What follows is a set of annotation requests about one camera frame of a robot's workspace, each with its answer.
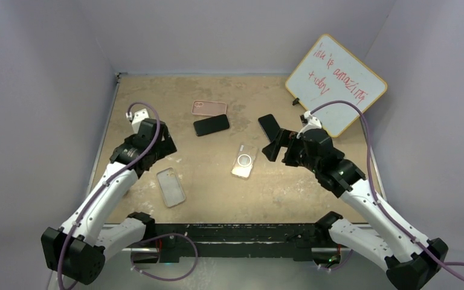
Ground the grey clear phone case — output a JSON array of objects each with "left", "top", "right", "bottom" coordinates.
[{"left": 156, "top": 167, "right": 186, "bottom": 208}]

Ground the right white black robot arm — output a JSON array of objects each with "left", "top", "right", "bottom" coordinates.
[{"left": 262, "top": 129, "right": 448, "bottom": 289}]

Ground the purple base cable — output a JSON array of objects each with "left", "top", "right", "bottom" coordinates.
[
  {"left": 130, "top": 233, "right": 199, "bottom": 283},
  {"left": 317, "top": 250, "right": 355, "bottom": 274}
]

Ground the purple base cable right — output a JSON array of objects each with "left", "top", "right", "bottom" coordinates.
[{"left": 317, "top": 250, "right": 355, "bottom": 274}]

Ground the clear magsafe phone case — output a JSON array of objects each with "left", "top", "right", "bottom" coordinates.
[{"left": 231, "top": 143, "right": 259, "bottom": 179}]

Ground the pink phone case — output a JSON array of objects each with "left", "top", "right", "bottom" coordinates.
[{"left": 191, "top": 100, "right": 227, "bottom": 117}]

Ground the white board yellow frame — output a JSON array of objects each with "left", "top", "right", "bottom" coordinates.
[{"left": 285, "top": 34, "right": 388, "bottom": 138}]

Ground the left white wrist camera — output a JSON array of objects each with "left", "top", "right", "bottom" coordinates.
[{"left": 126, "top": 109, "right": 149, "bottom": 134}]

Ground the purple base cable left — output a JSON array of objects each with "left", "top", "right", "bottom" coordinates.
[{"left": 130, "top": 233, "right": 199, "bottom": 283}]

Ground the black phone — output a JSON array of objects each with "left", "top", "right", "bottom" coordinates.
[
  {"left": 258, "top": 114, "right": 280, "bottom": 142},
  {"left": 193, "top": 114, "right": 230, "bottom": 137}
]

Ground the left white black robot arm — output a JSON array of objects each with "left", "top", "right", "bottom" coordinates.
[{"left": 41, "top": 118, "right": 176, "bottom": 287}]

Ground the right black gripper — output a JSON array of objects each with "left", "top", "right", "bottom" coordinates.
[{"left": 263, "top": 129, "right": 321, "bottom": 173}]

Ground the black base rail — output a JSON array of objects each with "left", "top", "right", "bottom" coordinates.
[{"left": 128, "top": 223, "right": 350, "bottom": 267}]

